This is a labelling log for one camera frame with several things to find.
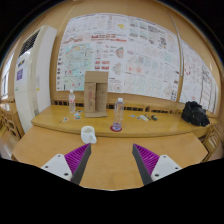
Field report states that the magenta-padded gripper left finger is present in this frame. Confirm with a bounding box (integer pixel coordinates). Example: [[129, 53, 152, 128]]
[[40, 142, 92, 186]]

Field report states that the clear white-capped plastic bottle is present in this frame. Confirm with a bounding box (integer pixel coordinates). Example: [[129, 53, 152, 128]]
[[112, 97, 125, 132]]

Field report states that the white standing air conditioner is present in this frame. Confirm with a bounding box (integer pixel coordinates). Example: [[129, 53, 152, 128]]
[[13, 25, 58, 134]]

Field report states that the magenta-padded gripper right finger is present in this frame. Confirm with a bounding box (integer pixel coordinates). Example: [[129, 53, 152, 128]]
[[131, 143, 183, 186]]

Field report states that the open brown cardboard box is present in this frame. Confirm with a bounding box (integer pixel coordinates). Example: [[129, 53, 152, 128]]
[[83, 70, 110, 118]]

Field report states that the flat round red coaster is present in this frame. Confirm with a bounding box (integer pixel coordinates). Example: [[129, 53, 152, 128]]
[[110, 124, 123, 133]]

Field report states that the printed poster wall display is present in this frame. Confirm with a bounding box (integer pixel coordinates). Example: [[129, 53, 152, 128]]
[[55, 12, 181, 102], [178, 39, 218, 113]]

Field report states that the small red-labelled water bottle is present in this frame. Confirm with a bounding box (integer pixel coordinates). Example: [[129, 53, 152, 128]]
[[68, 89, 77, 114]]

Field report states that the white mug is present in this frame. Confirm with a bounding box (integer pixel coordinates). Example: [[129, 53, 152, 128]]
[[80, 125, 98, 145]]

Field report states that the wooden chair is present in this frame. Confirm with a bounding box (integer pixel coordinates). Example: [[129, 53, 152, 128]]
[[201, 122, 224, 155], [0, 102, 25, 142]]

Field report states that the black bag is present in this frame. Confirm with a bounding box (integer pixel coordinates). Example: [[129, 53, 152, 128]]
[[180, 100, 211, 128]]

